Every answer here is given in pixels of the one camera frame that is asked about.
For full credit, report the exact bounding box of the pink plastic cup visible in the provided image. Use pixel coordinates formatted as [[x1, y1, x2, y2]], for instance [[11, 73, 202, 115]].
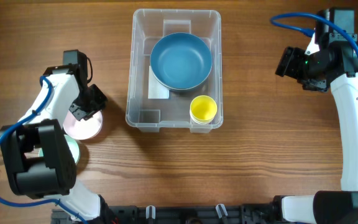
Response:
[[63, 111, 103, 140]]

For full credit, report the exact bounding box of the mint green plastic cup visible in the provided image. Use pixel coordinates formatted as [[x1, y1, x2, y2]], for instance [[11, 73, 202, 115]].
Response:
[[38, 134, 81, 166]]

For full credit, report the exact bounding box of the blue bowl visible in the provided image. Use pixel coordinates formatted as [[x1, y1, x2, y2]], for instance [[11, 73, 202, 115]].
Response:
[[150, 32, 213, 91]]

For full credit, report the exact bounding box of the yellow plastic cup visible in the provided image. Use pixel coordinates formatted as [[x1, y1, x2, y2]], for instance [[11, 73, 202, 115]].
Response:
[[190, 95, 218, 119]]

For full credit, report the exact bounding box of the cream plastic cup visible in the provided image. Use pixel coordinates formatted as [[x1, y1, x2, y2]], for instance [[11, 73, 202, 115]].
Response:
[[191, 115, 214, 124]]

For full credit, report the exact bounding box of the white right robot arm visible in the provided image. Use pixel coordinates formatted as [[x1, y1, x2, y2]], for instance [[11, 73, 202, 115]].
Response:
[[274, 41, 358, 223]]

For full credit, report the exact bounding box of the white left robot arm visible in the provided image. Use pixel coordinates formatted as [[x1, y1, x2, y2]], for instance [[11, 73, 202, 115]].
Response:
[[0, 64, 117, 223]]

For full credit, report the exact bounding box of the white label in bin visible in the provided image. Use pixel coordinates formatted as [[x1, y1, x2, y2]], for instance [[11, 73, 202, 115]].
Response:
[[147, 67, 170, 100]]

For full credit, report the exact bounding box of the clear plastic storage bin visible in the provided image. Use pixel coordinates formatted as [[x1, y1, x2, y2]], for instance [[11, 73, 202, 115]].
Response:
[[126, 9, 223, 133]]

